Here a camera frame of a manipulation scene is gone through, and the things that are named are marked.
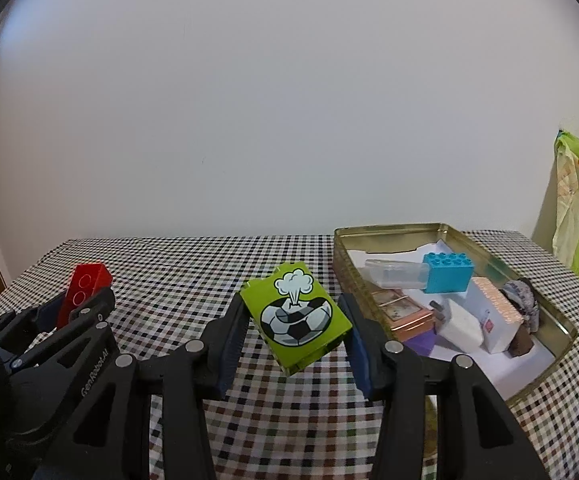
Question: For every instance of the white paper liner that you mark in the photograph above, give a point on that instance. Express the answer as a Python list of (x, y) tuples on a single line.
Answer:
[(494, 372)]

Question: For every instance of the green ball print toy block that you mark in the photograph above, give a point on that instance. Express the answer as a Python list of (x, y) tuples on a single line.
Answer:
[(294, 310)]

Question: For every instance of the red toy block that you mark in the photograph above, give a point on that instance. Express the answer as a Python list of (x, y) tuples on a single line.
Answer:
[(81, 290)]

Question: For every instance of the rose gold framed box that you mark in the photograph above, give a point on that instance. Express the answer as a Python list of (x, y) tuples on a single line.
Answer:
[(404, 312)]

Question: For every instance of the black white checkered tablecloth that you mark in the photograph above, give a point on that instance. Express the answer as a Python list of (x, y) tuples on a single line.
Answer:
[(179, 280)]

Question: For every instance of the white plastic adapter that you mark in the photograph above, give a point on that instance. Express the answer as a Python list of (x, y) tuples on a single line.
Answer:
[(459, 327)]

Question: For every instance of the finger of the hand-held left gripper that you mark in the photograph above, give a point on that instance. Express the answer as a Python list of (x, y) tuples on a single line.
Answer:
[(94, 307), (44, 315)]

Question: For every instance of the grey patterned hair scrunchie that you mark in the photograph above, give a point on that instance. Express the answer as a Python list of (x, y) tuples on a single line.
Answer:
[(522, 300)]

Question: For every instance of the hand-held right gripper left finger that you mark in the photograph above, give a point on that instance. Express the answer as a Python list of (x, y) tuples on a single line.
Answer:
[(229, 350)]

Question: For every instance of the gold metal tin box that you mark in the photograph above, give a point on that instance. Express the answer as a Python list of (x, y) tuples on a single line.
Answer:
[(394, 235)]

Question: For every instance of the white box with patterned side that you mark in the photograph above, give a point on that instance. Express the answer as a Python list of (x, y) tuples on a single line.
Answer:
[(494, 330)]

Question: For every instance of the small brown item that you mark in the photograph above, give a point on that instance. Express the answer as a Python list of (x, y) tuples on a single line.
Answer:
[(522, 345)]

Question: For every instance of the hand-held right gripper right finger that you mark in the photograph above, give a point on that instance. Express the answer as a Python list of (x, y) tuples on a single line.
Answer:
[(359, 355)]

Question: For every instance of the blue printed toy block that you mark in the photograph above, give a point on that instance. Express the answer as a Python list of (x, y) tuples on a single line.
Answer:
[(449, 277)]

